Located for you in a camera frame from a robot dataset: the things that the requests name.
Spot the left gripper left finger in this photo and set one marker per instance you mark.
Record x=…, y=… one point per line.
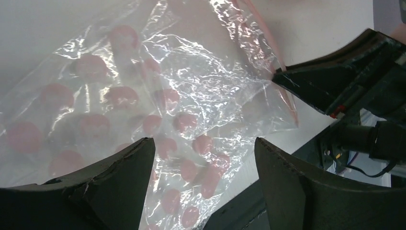
x=107, y=195

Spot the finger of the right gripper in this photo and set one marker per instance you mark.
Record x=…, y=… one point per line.
x=320, y=88

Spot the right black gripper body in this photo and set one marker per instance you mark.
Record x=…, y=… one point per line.
x=379, y=64

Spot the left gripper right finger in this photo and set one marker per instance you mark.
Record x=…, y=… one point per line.
x=300, y=196

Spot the clear zip top bag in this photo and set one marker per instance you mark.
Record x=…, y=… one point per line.
x=194, y=75

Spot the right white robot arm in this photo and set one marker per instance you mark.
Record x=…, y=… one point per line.
x=359, y=132

